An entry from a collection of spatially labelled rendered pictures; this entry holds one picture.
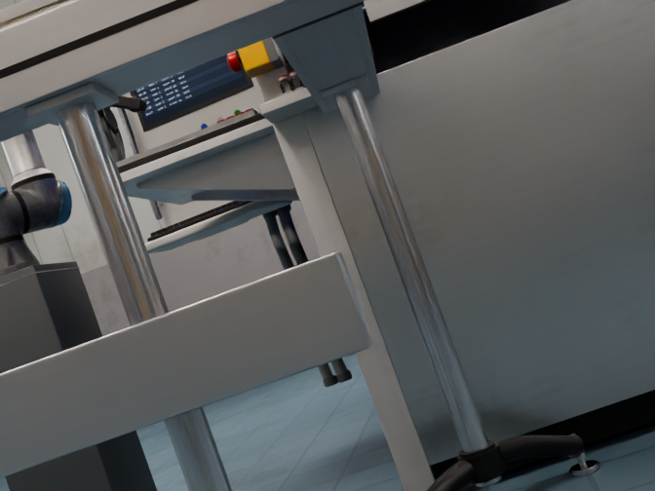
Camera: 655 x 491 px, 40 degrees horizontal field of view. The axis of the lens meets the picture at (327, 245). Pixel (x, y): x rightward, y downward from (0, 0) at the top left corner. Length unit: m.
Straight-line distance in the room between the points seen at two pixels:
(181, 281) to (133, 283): 5.02
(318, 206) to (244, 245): 4.16
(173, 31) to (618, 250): 1.10
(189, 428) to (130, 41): 0.47
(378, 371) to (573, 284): 0.43
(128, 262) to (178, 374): 0.15
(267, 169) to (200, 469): 0.99
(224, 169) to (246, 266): 4.03
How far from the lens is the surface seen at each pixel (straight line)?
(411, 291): 1.65
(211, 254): 6.09
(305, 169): 1.88
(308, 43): 1.31
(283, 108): 1.78
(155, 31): 1.11
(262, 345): 1.09
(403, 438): 1.91
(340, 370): 3.00
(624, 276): 1.91
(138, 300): 1.13
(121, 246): 1.14
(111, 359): 1.13
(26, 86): 1.15
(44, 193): 2.47
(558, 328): 1.90
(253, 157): 2.00
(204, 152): 1.95
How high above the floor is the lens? 0.53
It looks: 2 degrees up
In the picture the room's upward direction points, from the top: 20 degrees counter-clockwise
